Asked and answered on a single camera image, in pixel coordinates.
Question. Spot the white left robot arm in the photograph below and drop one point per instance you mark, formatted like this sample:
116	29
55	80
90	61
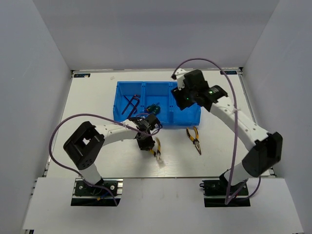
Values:
84	145

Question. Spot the blue three-compartment plastic bin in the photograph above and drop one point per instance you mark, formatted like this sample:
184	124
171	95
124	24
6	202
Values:
153	92

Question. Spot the dark label sticker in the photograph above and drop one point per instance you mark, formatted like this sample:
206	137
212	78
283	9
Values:
82	75
232	72

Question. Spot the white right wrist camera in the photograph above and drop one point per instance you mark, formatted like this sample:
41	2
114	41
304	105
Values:
179	77

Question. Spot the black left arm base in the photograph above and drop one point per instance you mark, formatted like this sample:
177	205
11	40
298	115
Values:
85	195

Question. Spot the yellow black needle-nose pliers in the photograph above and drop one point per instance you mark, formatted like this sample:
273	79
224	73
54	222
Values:
157	153

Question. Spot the green screwdriver orange cap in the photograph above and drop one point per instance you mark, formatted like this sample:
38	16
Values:
150	108

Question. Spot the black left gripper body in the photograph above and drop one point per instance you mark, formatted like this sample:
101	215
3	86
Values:
146	142

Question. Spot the dark label sticker right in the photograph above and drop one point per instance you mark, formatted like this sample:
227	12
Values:
232	72

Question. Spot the dark label sticker left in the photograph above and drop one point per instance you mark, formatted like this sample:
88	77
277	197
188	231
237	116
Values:
82	75

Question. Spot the black hex key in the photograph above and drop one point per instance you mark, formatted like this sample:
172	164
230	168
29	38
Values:
128	103

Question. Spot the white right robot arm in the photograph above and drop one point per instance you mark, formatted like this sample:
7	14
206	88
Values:
264	148

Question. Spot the yellow black pliers right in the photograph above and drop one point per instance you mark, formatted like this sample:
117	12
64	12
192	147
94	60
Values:
194	140

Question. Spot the green stubby screwdriver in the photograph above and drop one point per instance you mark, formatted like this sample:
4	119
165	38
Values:
156	109

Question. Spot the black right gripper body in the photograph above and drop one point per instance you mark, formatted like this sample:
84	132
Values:
185	97

